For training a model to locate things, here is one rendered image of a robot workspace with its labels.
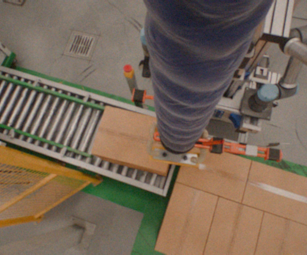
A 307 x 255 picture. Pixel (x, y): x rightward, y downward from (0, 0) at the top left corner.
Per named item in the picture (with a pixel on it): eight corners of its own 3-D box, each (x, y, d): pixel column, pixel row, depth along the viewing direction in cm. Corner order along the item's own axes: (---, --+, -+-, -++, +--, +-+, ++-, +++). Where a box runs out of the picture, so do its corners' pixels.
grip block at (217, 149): (208, 152, 161) (209, 151, 156) (210, 138, 164) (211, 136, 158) (221, 154, 161) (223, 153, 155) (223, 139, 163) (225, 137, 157)
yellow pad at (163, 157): (149, 160, 172) (148, 159, 167) (151, 146, 174) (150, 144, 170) (198, 168, 169) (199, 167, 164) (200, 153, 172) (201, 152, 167)
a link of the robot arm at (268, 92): (251, 92, 180) (258, 84, 167) (269, 87, 180) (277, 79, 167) (257, 107, 177) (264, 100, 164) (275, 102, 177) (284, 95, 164)
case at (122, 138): (102, 160, 232) (90, 153, 193) (115, 120, 241) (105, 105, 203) (166, 176, 225) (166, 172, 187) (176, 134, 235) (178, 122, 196)
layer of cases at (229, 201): (156, 241, 249) (154, 249, 211) (185, 148, 272) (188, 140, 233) (276, 286, 235) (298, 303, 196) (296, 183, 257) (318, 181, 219)
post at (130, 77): (137, 112, 300) (123, 72, 204) (139, 107, 302) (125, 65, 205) (142, 113, 300) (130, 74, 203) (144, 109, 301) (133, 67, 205)
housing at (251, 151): (243, 155, 160) (245, 154, 155) (244, 145, 161) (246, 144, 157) (254, 157, 159) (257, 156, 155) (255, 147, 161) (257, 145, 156)
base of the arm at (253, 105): (249, 91, 191) (254, 86, 181) (269, 96, 189) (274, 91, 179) (246, 109, 187) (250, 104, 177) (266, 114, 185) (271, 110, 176)
